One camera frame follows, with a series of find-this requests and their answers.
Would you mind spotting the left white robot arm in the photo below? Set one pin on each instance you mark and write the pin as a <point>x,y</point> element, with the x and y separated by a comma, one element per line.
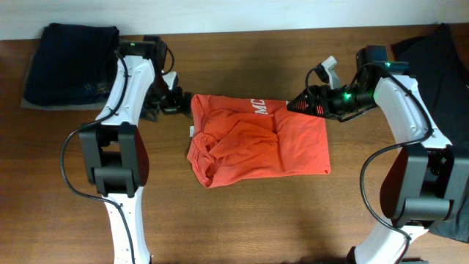
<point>116,160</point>

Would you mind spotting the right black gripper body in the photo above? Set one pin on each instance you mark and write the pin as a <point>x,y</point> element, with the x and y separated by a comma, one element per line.
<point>338,100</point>

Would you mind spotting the black printed t-shirt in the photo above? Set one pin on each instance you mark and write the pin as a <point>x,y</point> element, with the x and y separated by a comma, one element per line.
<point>442,80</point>

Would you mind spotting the folded grey garment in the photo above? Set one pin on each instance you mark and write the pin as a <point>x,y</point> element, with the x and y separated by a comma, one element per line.
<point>55,106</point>

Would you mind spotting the red polo shirt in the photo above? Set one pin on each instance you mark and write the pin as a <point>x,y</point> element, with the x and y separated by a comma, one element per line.
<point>236,139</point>

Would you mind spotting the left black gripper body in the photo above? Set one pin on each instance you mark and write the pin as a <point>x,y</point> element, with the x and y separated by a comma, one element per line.
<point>159,97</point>

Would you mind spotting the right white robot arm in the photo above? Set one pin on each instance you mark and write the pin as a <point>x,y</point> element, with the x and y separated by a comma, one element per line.
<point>427,181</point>

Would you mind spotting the folded navy blue garment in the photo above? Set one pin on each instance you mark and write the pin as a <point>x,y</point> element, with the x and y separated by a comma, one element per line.
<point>69,62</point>

